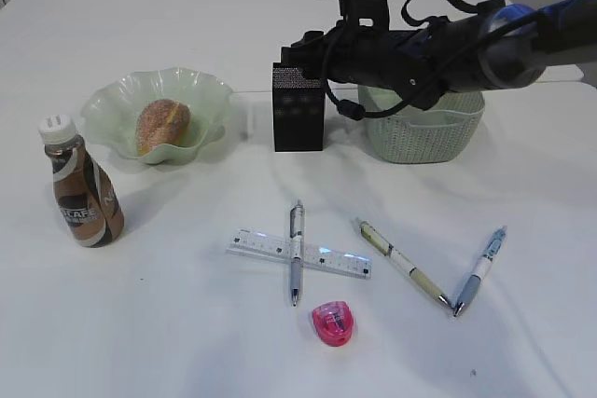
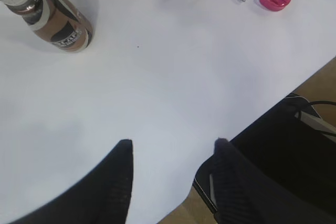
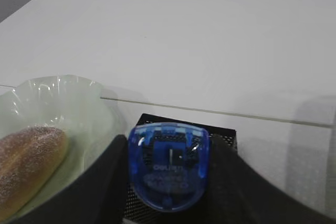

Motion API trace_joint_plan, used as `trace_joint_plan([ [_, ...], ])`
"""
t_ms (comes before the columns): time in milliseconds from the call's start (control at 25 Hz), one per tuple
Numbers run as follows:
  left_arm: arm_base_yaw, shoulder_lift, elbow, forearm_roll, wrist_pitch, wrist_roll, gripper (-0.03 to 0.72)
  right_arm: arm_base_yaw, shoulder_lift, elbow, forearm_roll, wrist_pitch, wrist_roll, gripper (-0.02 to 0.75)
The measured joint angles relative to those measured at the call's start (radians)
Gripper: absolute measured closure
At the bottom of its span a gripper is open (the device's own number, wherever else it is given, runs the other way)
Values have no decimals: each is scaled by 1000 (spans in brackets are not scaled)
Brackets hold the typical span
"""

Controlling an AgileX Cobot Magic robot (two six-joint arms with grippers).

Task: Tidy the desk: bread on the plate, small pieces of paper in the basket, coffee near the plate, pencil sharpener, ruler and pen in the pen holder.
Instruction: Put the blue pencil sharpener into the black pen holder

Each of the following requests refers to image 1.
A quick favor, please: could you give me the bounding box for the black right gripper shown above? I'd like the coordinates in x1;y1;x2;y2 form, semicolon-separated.
280;21;441;98

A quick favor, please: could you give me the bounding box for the sugared bread bun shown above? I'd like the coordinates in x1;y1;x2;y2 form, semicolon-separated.
135;99;191;156

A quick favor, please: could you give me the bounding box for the pink pencil sharpener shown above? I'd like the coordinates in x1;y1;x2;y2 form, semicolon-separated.
311;301;354;347

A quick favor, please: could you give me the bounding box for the brown coffee bottle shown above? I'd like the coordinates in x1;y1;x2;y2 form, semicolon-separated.
38;114;124;248

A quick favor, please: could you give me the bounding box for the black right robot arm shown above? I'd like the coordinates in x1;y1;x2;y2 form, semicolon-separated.
281;0;596;109

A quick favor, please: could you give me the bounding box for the green woven plastic basket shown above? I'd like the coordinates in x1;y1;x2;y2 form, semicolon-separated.
365;92;485;164

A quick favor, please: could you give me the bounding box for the black mesh pen holder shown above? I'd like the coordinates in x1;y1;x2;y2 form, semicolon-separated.
271;62;325;152

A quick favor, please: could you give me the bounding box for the cream barrel pen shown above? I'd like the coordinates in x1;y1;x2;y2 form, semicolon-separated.
356;219;452;309

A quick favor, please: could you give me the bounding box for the grey grip silver pen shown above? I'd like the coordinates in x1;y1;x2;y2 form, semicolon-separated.
289;200;305;307

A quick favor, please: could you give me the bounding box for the white blue pen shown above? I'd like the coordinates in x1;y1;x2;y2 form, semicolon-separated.
452;226;507;318

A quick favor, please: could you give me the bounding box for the green wavy glass plate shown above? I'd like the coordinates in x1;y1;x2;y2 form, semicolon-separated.
81;67;233;165

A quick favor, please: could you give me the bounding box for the clear plastic ruler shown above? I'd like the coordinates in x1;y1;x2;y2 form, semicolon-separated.
229;229;372;279

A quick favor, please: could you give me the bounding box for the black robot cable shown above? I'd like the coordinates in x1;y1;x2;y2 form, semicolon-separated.
321;0;551;120

